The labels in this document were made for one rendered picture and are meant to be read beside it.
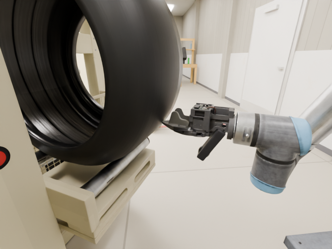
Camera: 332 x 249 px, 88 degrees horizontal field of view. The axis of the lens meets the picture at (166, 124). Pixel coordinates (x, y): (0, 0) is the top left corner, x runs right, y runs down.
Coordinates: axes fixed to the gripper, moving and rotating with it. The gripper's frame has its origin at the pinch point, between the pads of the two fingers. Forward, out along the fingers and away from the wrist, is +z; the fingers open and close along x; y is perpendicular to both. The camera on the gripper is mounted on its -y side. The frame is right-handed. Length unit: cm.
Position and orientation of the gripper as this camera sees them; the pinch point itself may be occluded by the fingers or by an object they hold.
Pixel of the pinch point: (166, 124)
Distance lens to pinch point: 54.9
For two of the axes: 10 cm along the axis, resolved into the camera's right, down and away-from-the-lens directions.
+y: 0.0, -9.3, -3.7
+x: -3.6, 3.4, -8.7
